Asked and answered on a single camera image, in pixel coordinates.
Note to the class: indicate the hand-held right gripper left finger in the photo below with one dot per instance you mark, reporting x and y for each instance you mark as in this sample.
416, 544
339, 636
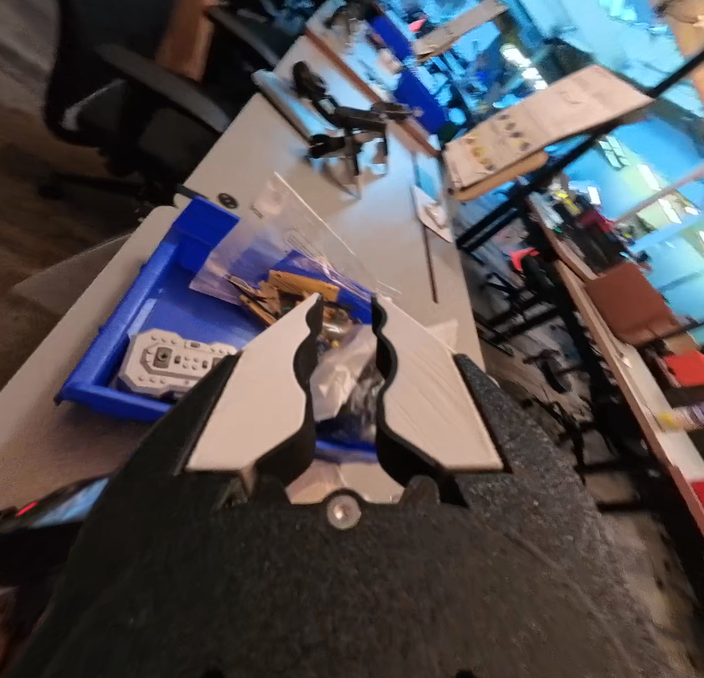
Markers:
258, 403

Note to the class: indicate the black office chair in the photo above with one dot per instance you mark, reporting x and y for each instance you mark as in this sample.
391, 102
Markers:
137, 84

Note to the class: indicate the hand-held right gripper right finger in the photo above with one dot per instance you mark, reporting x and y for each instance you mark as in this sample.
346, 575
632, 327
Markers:
434, 408

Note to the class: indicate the black mechanical assembly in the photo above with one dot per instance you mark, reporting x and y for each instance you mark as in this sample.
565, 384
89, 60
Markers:
352, 123

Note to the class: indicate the dark flat device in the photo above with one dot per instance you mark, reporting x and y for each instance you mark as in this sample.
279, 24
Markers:
60, 505

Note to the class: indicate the blue plastic bin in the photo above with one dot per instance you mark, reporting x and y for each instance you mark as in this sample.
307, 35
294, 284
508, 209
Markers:
181, 309

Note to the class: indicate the open instruction booklet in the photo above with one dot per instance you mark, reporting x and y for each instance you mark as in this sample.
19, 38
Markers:
550, 117

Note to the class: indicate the clear bag of tan parts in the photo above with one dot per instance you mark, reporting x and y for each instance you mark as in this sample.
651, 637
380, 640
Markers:
286, 249

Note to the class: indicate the grey toy motor hub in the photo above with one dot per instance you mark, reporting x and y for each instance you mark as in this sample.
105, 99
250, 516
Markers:
170, 362

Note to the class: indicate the crumpled clear plastic bag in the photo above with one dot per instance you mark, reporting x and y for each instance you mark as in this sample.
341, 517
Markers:
341, 375

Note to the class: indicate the white book stand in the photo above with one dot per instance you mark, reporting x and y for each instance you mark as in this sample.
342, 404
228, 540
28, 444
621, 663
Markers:
434, 210

